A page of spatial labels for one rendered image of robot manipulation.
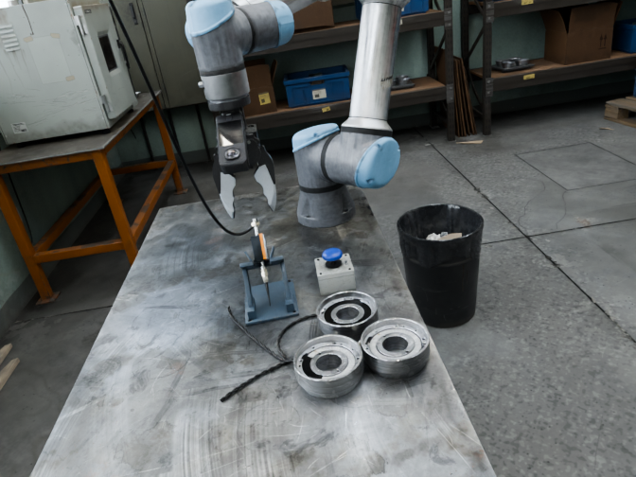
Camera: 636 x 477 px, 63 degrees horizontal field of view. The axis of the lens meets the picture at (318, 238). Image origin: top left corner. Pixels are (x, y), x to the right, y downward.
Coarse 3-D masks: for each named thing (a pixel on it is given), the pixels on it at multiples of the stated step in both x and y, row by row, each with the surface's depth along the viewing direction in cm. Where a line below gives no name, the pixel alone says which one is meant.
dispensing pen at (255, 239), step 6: (252, 222) 98; (258, 222) 98; (252, 240) 96; (258, 240) 96; (252, 246) 95; (258, 246) 95; (258, 252) 95; (258, 258) 95; (264, 264) 96; (264, 270) 96; (264, 276) 96; (264, 282) 96
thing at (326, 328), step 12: (324, 300) 91; (336, 300) 93; (372, 300) 90; (324, 312) 90; (336, 312) 89; (348, 312) 91; (360, 312) 88; (372, 312) 88; (324, 324) 86; (360, 324) 84; (348, 336) 84; (360, 336) 85
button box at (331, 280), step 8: (344, 256) 103; (320, 264) 102; (328, 264) 101; (336, 264) 100; (344, 264) 101; (320, 272) 99; (328, 272) 99; (336, 272) 98; (344, 272) 98; (352, 272) 98; (320, 280) 98; (328, 280) 99; (336, 280) 99; (344, 280) 99; (352, 280) 99; (320, 288) 99; (328, 288) 99; (336, 288) 100; (344, 288) 100; (352, 288) 100
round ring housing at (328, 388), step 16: (320, 336) 82; (336, 336) 82; (304, 352) 81; (320, 352) 80; (336, 352) 80; (352, 352) 79; (320, 368) 80; (304, 384) 75; (320, 384) 74; (336, 384) 73; (352, 384) 75
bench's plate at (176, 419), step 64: (256, 192) 156; (192, 256) 123; (320, 256) 114; (384, 256) 110; (128, 320) 102; (192, 320) 99; (128, 384) 85; (192, 384) 82; (256, 384) 80; (384, 384) 76; (448, 384) 75; (64, 448) 74; (128, 448) 72; (192, 448) 71; (256, 448) 69; (320, 448) 68; (384, 448) 66; (448, 448) 65
